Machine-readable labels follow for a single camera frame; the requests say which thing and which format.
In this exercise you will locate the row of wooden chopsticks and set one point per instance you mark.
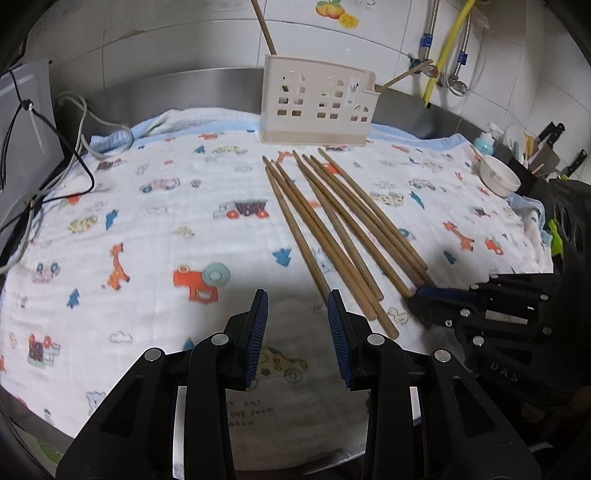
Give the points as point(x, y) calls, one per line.
point(371, 235)

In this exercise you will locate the metal water valve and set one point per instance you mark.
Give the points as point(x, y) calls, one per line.
point(445, 81)

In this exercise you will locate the grey box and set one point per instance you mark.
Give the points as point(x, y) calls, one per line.
point(23, 120)

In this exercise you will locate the light blue towel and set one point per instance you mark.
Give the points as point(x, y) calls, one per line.
point(531, 217)

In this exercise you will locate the brown wooden chopstick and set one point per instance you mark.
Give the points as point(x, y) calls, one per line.
point(406, 74)
point(264, 27)

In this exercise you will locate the stainless steel backsplash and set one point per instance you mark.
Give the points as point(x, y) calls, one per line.
point(184, 87)

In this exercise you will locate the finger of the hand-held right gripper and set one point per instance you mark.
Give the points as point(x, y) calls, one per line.
point(443, 293)
point(434, 314)

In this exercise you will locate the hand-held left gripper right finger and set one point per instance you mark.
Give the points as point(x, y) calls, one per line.
point(340, 344)

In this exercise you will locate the cream plastic chopstick holder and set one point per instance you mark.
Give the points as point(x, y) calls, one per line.
point(277, 78)

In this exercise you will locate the white spatula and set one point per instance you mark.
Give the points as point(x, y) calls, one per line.
point(513, 138)

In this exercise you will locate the white printed cloth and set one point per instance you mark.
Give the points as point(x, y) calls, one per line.
point(161, 230)

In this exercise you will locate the orange fruit wall sticker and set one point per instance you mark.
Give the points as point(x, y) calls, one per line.
point(337, 11)

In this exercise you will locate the white ceramic bowl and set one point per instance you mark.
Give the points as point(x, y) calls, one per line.
point(501, 177)

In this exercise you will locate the blue and white bottle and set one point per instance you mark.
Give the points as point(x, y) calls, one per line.
point(484, 144)

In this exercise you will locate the black utensil container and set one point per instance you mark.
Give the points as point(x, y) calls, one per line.
point(526, 177)

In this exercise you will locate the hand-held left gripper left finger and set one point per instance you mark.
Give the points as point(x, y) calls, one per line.
point(256, 339)

